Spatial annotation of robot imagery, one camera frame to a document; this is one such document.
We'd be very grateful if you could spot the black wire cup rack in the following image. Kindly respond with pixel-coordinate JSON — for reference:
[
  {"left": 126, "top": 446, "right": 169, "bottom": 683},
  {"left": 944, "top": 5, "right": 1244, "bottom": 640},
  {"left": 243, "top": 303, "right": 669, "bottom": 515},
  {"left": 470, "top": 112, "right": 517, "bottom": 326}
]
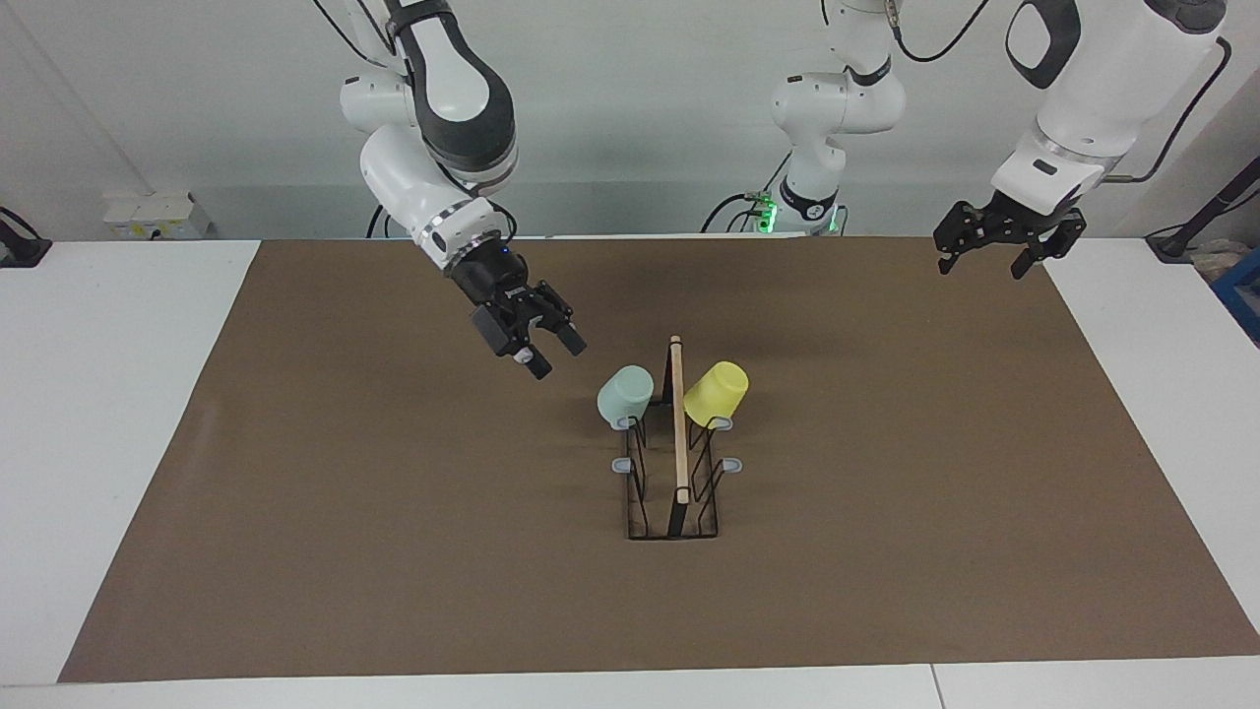
[{"left": 610, "top": 335, "right": 744, "bottom": 541}]

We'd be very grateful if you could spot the black slanted stand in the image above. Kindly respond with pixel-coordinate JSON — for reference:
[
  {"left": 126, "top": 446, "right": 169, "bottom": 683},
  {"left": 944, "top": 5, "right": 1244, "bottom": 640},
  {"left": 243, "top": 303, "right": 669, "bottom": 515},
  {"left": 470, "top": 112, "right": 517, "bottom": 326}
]
[{"left": 1145, "top": 158, "right": 1260, "bottom": 262}]

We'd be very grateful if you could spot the blue box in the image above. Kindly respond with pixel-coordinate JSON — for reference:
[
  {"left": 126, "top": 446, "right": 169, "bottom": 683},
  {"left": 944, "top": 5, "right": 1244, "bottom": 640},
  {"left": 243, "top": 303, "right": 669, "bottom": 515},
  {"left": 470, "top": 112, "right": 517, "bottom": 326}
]
[{"left": 1213, "top": 246, "right": 1260, "bottom": 346}]

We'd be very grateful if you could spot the brown table mat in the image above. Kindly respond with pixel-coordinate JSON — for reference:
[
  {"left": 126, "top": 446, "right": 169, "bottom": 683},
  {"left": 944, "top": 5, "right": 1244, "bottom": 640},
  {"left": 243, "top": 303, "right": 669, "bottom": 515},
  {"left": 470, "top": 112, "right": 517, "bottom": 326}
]
[{"left": 57, "top": 236, "right": 1260, "bottom": 683}]

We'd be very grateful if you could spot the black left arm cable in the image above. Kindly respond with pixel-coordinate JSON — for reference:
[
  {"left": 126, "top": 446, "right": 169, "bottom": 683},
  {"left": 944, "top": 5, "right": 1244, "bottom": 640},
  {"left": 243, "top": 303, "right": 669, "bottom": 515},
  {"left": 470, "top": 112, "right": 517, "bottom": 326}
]
[{"left": 884, "top": 0, "right": 1233, "bottom": 185}]

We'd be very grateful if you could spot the yellow plastic cup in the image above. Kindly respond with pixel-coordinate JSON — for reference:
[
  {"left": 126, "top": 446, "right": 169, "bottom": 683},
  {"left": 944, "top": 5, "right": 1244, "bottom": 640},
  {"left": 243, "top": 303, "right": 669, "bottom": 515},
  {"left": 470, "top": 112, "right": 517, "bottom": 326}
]
[{"left": 683, "top": 360, "right": 750, "bottom": 429}]

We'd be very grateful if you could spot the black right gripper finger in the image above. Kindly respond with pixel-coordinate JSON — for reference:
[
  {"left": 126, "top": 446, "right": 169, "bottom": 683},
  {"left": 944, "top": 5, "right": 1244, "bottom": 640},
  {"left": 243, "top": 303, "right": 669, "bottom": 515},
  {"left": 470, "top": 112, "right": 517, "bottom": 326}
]
[
  {"left": 471, "top": 305, "right": 552, "bottom": 380},
  {"left": 512, "top": 284, "right": 589, "bottom": 355}
]

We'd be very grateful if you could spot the black clamp mount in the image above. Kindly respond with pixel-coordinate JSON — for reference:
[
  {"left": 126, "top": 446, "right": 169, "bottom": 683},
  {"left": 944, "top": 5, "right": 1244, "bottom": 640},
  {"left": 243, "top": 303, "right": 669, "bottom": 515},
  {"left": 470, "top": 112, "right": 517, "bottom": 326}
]
[{"left": 0, "top": 207, "right": 52, "bottom": 269}]

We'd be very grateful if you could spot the black base cable bundle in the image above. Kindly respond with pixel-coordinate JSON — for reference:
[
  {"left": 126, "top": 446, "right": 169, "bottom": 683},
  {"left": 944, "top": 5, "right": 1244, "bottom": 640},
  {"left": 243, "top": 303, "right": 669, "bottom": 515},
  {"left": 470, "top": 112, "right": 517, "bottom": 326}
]
[{"left": 701, "top": 148, "right": 793, "bottom": 234}]

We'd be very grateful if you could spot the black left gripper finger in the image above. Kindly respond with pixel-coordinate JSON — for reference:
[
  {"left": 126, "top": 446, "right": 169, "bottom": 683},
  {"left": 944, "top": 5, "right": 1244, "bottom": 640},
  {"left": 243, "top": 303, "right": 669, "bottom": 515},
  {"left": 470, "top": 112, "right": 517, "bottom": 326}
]
[
  {"left": 1011, "top": 217, "right": 1089, "bottom": 281},
  {"left": 933, "top": 202, "right": 990, "bottom": 275}
]

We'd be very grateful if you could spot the white power strip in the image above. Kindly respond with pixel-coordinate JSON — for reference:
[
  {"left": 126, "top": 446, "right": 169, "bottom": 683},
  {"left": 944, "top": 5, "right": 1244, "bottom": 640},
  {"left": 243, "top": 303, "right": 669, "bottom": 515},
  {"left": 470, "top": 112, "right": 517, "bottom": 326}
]
[{"left": 103, "top": 192, "right": 213, "bottom": 240}]

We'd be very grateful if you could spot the pale green plastic cup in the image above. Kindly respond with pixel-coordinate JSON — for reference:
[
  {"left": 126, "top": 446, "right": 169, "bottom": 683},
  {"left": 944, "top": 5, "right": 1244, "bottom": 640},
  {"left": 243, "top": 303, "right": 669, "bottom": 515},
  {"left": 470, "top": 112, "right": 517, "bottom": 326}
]
[{"left": 597, "top": 365, "right": 656, "bottom": 431}]

